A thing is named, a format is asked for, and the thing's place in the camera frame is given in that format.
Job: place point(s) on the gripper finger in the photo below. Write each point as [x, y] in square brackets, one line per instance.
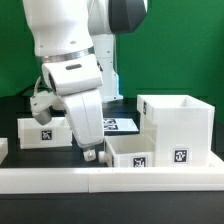
[89, 153]

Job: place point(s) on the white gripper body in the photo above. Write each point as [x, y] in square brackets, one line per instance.
[85, 117]

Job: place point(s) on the white front drawer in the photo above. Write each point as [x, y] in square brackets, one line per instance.
[128, 151]

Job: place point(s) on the white drawer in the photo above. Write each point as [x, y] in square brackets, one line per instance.
[32, 135]
[128, 151]

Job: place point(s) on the white drawer cabinet box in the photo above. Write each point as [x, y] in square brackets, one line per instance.
[180, 128]

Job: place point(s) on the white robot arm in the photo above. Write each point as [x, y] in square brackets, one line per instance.
[63, 31]

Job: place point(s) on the white rear drawer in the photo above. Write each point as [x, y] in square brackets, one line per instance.
[32, 135]

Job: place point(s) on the marker tag sheet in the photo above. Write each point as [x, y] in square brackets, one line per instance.
[119, 124]

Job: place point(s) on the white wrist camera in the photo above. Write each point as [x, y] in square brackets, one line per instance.
[40, 104]

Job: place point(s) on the white front fence rail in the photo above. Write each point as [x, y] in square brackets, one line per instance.
[96, 180]

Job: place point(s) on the white left fence rail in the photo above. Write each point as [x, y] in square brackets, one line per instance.
[3, 149]

